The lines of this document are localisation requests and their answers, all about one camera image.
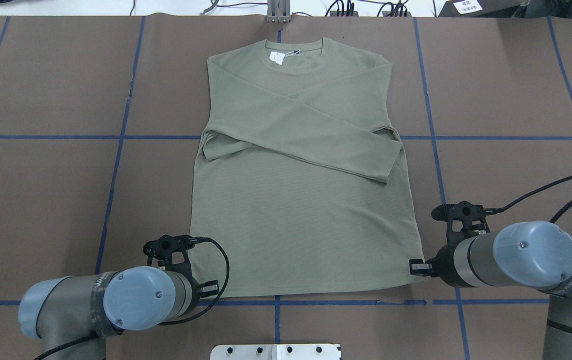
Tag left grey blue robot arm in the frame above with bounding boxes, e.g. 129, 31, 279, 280
17, 266, 220, 360

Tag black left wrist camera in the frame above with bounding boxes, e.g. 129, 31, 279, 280
142, 234, 198, 277

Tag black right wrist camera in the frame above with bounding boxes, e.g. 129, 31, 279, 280
431, 201, 500, 248

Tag white shirt neck label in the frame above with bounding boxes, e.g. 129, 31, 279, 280
268, 50, 300, 66

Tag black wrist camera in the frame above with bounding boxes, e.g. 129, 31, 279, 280
142, 234, 198, 277
431, 201, 500, 248

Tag aluminium frame post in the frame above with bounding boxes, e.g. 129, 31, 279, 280
266, 0, 292, 23

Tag black box with label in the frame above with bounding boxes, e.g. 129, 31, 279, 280
438, 0, 522, 18

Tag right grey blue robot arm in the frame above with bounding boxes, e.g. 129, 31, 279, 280
409, 175, 572, 360

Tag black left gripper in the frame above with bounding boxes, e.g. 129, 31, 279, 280
181, 265, 220, 318

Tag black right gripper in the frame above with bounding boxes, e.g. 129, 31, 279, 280
410, 243, 461, 289

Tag olive green long-sleeve shirt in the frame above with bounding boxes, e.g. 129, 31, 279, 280
189, 38, 424, 297

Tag black cables at table edge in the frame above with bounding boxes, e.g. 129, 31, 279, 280
326, 0, 411, 18

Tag white metal base plate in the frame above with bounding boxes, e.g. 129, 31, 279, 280
210, 342, 342, 360

